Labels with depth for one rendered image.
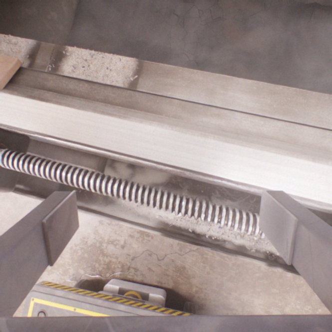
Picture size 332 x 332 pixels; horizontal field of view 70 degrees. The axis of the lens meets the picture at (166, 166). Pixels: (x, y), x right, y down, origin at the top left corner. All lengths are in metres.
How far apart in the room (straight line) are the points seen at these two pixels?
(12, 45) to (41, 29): 0.18
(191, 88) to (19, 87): 0.27
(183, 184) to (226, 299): 0.66
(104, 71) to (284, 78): 0.34
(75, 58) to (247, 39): 0.33
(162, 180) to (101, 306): 0.48
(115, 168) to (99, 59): 0.46
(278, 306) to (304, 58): 1.03
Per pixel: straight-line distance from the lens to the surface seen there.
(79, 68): 0.43
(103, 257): 1.28
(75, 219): 0.17
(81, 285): 1.20
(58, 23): 0.67
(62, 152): 0.82
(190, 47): 0.54
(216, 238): 0.78
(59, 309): 1.04
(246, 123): 0.36
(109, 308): 0.97
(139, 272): 1.24
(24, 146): 0.77
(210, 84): 0.38
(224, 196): 0.77
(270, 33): 0.58
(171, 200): 0.44
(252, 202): 0.79
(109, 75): 0.41
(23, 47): 0.50
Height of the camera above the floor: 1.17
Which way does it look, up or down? 79 degrees down
